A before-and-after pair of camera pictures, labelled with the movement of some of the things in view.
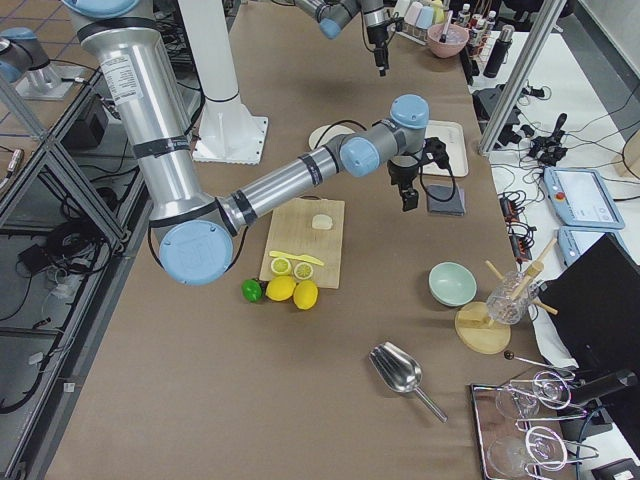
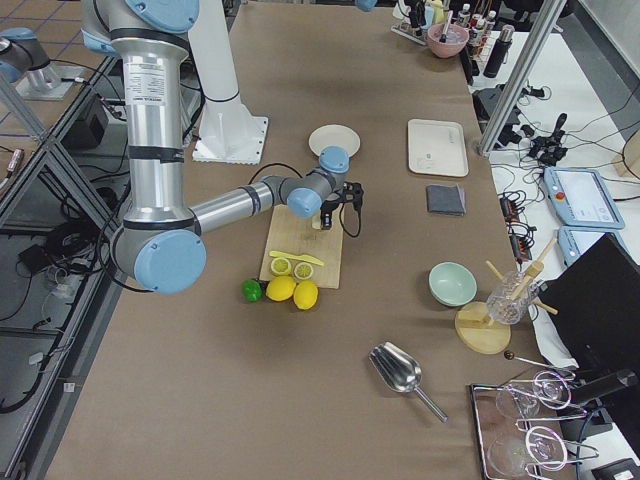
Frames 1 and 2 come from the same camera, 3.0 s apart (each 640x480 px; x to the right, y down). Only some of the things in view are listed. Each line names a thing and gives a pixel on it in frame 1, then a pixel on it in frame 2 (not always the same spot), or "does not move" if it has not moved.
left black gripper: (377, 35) -> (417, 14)
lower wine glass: (514, 455) does not move
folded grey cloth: (454, 206) does not move
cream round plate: (332, 132) does not move
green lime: (251, 290) does not move
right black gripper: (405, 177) -> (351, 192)
